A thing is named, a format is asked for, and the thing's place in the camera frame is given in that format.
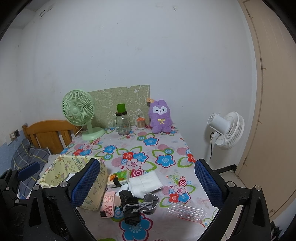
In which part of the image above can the clear plastic sleeve pack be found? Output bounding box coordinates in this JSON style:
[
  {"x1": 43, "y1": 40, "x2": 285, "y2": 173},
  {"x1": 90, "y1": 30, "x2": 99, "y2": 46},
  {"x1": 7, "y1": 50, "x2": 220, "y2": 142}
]
[{"x1": 166, "y1": 203, "x2": 206, "y2": 222}]

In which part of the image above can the pink tissue pack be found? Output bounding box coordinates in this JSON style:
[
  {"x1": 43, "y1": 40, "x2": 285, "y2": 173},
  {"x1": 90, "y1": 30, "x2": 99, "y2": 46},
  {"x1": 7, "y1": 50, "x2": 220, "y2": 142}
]
[{"x1": 100, "y1": 191, "x2": 115, "y2": 218}]

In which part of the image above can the green tissue pack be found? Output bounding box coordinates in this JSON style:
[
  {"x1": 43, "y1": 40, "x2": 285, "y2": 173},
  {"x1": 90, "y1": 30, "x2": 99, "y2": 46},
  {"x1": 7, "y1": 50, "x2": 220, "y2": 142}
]
[{"x1": 107, "y1": 170, "x2": 130, "y2": 188}]

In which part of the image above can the white cloth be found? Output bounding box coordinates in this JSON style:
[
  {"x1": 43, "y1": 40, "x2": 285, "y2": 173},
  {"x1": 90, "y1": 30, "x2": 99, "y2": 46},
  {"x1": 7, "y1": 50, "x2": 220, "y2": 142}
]
[{"x1": 128, "y1": 171, "x2": 163, "y2": 199}]

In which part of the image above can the grey face mask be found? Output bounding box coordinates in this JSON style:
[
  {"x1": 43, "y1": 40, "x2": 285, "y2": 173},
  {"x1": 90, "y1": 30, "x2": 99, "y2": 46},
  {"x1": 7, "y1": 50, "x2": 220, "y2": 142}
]
[{"x1": 138, "y1": 193, "x2": 159, "y2": 215}]

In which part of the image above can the grey plaid pillow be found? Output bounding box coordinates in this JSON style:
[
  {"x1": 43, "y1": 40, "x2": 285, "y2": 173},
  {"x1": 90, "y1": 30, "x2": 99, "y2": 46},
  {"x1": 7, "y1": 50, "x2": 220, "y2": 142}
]
[{"x1": 11, "y1": 138, "x2": 50, "y2": 199}]

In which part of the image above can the yellow cartoon storage box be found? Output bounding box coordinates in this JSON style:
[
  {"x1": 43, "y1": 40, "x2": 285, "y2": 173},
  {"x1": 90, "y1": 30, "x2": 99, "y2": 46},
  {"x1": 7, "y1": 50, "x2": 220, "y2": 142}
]
[{"x1": 39, "y1": 155, "x2": 108, "y2": 211}]

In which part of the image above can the floral tablecloth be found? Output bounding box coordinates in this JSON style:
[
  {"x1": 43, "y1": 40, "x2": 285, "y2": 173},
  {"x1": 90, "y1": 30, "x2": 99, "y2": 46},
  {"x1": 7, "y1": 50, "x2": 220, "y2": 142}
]
[{"x1": 61, "y1": 128, "x2": 218, "y2": 240}]

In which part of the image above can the wooden bed headboard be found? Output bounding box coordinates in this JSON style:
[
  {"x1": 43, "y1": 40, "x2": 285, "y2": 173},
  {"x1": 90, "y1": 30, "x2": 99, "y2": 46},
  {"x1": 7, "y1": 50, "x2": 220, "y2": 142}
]
[{"x1": 22, "y1": 120, "x2": 78, "y2": 154}]

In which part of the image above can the white floor fan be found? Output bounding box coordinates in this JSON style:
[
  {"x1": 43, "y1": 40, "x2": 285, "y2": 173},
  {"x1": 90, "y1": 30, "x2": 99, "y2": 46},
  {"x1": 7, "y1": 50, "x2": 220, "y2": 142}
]
[{"x1": 207, "y1": 111, "x2": 245, "y2": 160}]

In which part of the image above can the beige door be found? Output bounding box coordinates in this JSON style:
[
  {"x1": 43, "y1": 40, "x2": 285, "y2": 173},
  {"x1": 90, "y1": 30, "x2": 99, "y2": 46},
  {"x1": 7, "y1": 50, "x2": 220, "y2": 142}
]
[{"x1": 236, "y1": 1, "x2": 295, "y2": 220}]

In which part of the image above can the glass mason jar mug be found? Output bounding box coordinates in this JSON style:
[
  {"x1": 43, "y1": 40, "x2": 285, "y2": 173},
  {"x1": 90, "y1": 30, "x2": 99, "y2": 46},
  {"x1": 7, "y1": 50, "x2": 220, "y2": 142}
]
[{"x1": 115, "y1": 111, "x2": 131, "y2": 136}]

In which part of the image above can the green desk fan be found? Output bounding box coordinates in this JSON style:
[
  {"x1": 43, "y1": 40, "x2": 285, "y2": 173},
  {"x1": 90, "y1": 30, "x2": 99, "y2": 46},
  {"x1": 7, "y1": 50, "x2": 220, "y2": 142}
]
[{"x1": 62, "y1": 90, "x2": 105, "y2": 141}]

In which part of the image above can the purple plush bunny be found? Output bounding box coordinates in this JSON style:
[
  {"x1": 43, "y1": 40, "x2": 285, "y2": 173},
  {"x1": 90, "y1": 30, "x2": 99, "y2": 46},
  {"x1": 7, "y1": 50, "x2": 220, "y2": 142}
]
[{"x1": 148, "y1": 99, "x2": 173, "y2": 133}]

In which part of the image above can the toothpick jar orange lid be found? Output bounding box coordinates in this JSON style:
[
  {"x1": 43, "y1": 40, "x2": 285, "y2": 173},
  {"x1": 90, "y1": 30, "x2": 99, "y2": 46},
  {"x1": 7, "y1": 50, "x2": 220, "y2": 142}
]
[{"x1": 137, "y1": 116, "x2": 146, "y2": 130}]

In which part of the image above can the green cup on jar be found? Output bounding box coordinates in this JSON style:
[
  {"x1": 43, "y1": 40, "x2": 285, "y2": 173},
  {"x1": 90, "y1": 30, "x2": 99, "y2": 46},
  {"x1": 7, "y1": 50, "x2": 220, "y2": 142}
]
[{"x1": 116, "y1": 103, "x2": 126, "y2": 114}]

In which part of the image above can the green patterned board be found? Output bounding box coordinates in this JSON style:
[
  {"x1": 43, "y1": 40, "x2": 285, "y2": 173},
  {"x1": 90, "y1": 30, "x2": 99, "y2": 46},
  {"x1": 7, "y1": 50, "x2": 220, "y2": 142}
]
[{"x1": 89, "y1": 85, "x2": 150, "y2": 128}]

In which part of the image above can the wall power socket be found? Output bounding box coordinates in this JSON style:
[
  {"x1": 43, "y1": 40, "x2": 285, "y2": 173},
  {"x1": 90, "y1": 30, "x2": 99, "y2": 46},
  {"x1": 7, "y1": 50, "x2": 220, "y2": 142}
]
[{"x1": 10, "y1": 130, "x2": 20, "y2": 141}]

